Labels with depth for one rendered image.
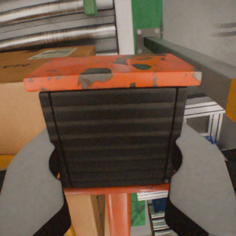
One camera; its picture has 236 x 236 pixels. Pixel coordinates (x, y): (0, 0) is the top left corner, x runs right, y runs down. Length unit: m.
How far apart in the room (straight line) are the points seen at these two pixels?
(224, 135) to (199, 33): 0.72
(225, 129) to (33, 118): 1.27
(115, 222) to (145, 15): 1.13
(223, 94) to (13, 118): 0.35
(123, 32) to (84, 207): 0.49
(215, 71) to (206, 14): 0.97
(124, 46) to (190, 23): 0.75
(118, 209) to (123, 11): 0.53
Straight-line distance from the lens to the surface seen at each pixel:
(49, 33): 0.68
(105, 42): 0.70
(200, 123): 1.28
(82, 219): 0.47
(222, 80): 0.35
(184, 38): 1.27
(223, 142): 1.46
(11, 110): 0.31
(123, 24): 0.59
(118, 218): 0.18
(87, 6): 0.55
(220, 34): 1.38
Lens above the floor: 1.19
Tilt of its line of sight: 61 degrees down
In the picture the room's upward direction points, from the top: 176 degrees clockwise
